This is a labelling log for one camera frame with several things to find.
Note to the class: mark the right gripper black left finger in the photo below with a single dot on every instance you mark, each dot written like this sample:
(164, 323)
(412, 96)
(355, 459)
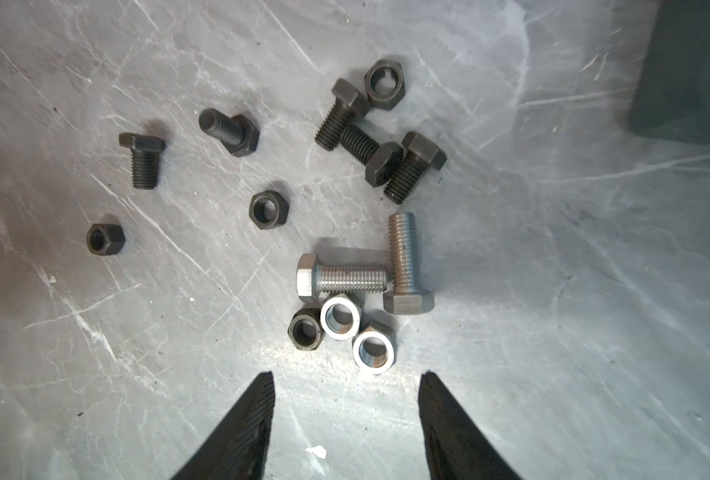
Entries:
(238, 447)

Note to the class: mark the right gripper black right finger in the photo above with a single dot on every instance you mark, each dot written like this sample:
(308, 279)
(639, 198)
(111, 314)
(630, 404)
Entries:
(455, 447)

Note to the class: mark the black nut bottom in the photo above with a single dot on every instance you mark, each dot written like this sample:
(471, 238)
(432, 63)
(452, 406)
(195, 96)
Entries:
(305, 330)

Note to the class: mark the black nut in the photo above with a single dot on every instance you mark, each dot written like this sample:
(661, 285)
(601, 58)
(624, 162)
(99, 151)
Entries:
(305, 330)
(105, 239)
(385, 84)
(269, 209)

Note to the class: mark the black nut top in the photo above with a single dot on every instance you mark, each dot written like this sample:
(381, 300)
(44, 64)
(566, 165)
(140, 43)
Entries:
(385, 84)

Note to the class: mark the silver bolt long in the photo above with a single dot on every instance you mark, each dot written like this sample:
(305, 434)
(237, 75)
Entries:
(407, 297)

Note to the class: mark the black bolt cluster right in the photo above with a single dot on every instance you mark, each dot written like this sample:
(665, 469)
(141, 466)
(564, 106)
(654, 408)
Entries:
(421, 155)

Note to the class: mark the black bolt cluster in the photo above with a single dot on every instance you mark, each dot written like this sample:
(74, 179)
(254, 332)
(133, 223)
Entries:
(381, 160)
(421, 155)

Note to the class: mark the black bolt cluster middle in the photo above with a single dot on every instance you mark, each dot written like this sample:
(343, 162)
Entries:
(381, 160)

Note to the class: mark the black bolt apart left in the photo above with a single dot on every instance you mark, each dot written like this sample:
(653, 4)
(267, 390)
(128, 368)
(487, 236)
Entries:
(145, 157)

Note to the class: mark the black bolt top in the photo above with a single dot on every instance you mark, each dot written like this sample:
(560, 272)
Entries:
(238, 134)

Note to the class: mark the grey compartment organizer box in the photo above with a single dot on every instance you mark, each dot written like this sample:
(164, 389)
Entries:
(672, 100)

